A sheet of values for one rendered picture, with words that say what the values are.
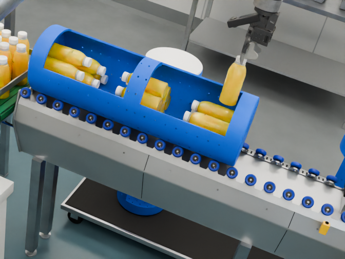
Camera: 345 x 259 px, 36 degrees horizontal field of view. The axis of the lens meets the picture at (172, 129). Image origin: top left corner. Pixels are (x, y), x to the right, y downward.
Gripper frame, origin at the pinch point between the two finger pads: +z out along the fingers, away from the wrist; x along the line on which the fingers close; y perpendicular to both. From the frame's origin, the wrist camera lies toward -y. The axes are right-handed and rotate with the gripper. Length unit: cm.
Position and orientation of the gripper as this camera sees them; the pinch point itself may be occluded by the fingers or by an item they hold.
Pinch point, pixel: (242, 58)
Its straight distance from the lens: 193.8
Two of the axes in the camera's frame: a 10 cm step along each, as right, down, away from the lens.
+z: -2.3, 8.1, 5.5
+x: 3.3, -4.7, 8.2
